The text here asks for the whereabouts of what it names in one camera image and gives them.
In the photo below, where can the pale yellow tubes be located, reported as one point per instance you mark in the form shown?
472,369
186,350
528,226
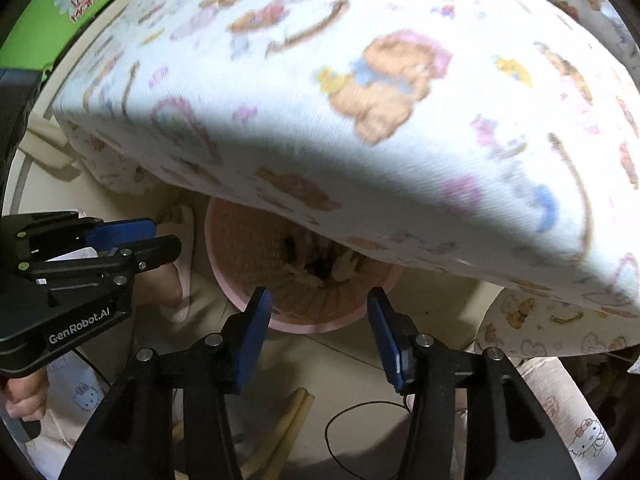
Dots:
290,425

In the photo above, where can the person's right leg printed pants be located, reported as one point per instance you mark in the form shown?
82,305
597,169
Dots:
570,420

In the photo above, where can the bear-printed white sheet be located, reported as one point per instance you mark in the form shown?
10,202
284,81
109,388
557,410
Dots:
350,110

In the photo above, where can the person's leg printed pants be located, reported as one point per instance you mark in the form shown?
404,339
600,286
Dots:
570,420
75,400

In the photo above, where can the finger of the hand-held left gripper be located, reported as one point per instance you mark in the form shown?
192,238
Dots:
125,232
150,252

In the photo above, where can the green plastic storage box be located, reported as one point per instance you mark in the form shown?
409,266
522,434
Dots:
35,30

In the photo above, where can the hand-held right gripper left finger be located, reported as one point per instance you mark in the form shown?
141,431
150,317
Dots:
255,340

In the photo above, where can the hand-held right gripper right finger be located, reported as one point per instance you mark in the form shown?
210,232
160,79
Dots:
385,340

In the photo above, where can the person's left leg printed pants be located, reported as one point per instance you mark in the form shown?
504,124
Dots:
75,400

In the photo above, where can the person's left hand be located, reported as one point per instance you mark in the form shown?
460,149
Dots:
27,397

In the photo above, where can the pink round basket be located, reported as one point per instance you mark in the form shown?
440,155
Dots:
250,260

